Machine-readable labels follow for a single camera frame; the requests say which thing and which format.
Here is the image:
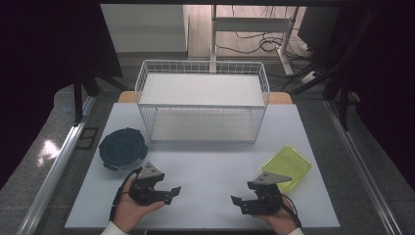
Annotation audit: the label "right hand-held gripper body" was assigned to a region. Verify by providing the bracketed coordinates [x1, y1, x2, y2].
[247, 171, 293, 215]

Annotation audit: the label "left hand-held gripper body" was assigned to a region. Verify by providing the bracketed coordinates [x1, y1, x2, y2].
[128, 161, 165, 207]

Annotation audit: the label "round dark blue lidded container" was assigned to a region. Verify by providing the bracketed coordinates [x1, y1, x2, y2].
[98, 126, 149, 171]

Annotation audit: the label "white wire rack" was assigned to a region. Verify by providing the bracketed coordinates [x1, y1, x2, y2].
[134, 59, 271, 144]

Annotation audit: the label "person's right hand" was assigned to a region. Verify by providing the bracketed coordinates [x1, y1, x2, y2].
[257, 199, 299, 235]

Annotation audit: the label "person's left hand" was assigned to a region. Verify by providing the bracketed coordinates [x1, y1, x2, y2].
[112, 178, 165, 233]

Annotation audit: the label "green square plastic container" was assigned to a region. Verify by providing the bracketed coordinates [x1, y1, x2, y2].
[261, 144, 312, 193]

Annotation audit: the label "wooden table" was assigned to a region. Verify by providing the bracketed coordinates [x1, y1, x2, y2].
[116, 90, 294, 106]

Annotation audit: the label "black tripod stand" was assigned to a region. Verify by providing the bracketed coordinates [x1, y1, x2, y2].
[72, 65, 130, 126]
[283, 9, 360, 131]

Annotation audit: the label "white power strip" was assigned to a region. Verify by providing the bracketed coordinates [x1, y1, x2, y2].
[300, 70, 319, 85]

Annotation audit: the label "white cabinet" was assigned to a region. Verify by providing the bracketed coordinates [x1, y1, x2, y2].
[100, 3, 190, 54]

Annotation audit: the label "left hand-held gripper black cable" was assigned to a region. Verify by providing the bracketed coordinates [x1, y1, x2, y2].
[109, 166, 144, 223]

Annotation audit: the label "hand-held gripper black cable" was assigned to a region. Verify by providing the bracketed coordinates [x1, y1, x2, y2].
[109, 166, 144, 223]
[280, 194, 302, 229]

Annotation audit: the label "right hand-held gripper black cable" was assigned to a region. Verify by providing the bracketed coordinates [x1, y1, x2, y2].
[280, 194, 302, 229]

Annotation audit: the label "aluminium rail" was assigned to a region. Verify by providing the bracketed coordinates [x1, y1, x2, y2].
[16, 96, 97, 235]
[323, 99, 404, 235]

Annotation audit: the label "black floor cables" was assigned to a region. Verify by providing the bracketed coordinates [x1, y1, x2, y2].
[214, 4, 314, 60]

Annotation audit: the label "white desk frame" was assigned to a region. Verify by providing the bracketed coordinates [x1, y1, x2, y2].
[209, 4, 300, 76]

